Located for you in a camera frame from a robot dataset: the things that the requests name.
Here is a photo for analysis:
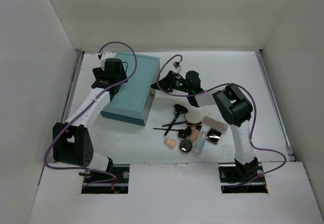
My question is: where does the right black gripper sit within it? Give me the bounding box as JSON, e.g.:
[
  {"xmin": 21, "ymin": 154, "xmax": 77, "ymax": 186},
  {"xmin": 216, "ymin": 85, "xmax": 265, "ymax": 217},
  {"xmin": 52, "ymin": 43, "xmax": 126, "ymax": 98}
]
[{"xmin": 151, "ymin": 71, "xmax": 191, "ymax": 94}]

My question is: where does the teal makeup organizer box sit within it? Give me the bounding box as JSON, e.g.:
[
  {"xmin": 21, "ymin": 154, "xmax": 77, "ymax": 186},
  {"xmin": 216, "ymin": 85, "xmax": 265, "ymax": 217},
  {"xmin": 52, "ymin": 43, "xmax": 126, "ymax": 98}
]
[{"xmin": 101, "ymin": 54, "xmax": 160, "ymax": 126}]

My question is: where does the beige foundation bottle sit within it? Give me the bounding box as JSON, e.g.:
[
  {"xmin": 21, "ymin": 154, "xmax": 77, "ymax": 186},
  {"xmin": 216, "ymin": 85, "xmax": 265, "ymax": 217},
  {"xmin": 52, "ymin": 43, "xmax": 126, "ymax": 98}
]
[{"xmin": 188, "ymin": 129, "xmax": 200, "ymax": 143}]

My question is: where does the clear bottle blue label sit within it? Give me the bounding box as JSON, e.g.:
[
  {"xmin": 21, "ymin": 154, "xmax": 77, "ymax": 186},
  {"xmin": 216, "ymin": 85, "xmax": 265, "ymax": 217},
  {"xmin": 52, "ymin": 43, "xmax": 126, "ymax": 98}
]
[{"xmin": 192, "ymin": 130, "xmax": 207, "ymax": 157}]

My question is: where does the black round gecomo compact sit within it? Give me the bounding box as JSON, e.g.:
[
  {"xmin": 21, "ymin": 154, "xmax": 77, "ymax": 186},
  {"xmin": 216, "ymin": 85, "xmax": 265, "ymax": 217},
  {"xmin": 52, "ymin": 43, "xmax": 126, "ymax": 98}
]
[{"xmin": 179, "ymin": 139, "xmax": 193, "ymax": 154}]

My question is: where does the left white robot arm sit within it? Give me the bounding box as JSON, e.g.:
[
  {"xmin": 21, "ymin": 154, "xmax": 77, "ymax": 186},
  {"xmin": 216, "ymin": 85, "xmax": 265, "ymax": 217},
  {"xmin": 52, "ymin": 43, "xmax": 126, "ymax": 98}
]
[{"xmin": 53, "ymin": 58, "xmax": 127, "ymax": 183}]

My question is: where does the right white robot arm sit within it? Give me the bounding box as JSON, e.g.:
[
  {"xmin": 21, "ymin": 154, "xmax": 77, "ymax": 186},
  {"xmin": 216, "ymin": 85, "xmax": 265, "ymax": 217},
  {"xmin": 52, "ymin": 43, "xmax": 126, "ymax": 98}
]
[{"xmin": 151, "ymin": 70, "xmax": 258, "ymax": 182}]

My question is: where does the thin black makeup brush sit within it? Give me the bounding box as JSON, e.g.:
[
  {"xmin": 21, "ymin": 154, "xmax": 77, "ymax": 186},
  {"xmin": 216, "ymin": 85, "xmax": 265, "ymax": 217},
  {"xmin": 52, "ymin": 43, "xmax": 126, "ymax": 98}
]
[{"xmin": 162, "ymin": 121, "xmax": 187, "ymax": 127}]

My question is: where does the peach makeup sponge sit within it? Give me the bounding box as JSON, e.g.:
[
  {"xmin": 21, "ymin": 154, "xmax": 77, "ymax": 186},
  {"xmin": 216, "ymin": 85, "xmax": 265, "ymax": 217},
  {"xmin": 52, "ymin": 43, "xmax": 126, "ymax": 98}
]
[{"xmin": 164, "ymin": 138, "xmax": 177, "ymax": 150}]

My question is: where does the black kabuki brush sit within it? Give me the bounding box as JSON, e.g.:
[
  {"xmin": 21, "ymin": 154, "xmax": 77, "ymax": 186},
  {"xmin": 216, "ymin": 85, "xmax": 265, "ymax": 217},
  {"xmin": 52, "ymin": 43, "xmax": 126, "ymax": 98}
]
[{"xmin": 164, "ymin": 104, "xmax": 188, "ymax": 136}]

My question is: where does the white round powder puff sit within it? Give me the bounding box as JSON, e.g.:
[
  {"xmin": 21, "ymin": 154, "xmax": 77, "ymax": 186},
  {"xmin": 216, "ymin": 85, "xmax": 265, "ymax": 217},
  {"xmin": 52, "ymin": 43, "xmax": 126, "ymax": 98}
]
[{"xmin": 185, "ymin": 109, "xmax": 205, "ymax": 124}]

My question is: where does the black fan brush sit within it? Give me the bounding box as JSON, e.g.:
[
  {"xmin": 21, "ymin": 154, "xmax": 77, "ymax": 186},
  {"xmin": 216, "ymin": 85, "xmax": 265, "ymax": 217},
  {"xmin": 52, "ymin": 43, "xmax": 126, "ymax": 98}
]
[{"xmin": 153, "ymin": 127, "xmax": 192, "ymax": 136}]

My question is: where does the gold black mirror compact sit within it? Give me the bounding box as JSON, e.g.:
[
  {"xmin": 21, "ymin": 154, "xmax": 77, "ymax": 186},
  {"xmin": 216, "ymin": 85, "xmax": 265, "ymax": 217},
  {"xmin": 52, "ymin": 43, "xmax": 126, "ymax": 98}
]
[{"xmin": 206, "ymin": 128, "xmax": 223, "ymax": 145}]

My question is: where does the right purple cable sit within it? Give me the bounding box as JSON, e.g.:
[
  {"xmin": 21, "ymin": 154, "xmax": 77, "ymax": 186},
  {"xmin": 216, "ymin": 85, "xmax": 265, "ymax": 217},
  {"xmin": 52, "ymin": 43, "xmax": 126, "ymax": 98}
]
[{"xmin": 156, "ymin": 54, "xmax": 287, "ymax": 187}]

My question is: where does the purple cable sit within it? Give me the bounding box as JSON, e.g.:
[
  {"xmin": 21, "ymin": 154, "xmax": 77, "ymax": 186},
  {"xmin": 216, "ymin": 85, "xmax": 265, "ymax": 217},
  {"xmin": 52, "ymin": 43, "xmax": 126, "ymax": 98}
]
[
  {"xmin": 44, "ymin": 41, "xmax": 139, "ymax": 187},
  {"xmin": 156, "ymin": 54, "xmax": 287, "ymax": 187}
]

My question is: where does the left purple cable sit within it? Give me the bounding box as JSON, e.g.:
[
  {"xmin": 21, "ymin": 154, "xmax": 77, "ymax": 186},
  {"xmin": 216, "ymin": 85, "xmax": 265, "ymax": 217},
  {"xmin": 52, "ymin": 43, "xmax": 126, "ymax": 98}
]
[{"xmin": 44, "ymin": 41, "xmax": 139, "ymax": 187}]

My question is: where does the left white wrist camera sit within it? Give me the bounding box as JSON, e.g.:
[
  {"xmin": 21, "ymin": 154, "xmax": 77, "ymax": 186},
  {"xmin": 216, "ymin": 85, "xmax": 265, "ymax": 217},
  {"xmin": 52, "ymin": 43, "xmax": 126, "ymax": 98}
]
[{"xmin": 98, "ymin": 51, "xmax": 114, "ymax": 70}]

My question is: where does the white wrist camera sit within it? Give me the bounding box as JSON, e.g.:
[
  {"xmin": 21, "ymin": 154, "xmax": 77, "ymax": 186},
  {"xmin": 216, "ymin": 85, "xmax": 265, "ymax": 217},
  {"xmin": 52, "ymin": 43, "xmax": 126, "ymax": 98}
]
[
  {"xmin": 173, "ymin": 61, "xmax": 182, "ymax": 73},
  {"xmin": 98, "ymin": 51, "xmax": 114, "ymax": 70}
]

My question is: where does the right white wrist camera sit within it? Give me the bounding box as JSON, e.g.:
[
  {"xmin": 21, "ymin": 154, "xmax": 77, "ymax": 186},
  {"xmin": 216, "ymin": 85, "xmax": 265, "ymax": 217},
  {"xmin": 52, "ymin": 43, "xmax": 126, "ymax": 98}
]
[{"xmin": 173, "ymin": 61, "xmax": 182, "ymax": 73}]

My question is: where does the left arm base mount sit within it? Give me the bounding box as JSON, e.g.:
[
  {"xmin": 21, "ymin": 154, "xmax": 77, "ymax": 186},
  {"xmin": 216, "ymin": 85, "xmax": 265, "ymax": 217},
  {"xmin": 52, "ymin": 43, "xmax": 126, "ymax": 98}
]
[{"xmin": 79, "ymin": 165, "xmax": 130, "ymax": 194}]

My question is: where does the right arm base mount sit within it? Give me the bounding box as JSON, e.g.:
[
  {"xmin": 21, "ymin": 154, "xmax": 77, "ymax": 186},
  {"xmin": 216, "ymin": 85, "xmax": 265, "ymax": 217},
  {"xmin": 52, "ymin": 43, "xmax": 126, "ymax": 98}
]
[{"xmin": 219, "ymin": 164, "xmax": 268, "ymax": 194}]

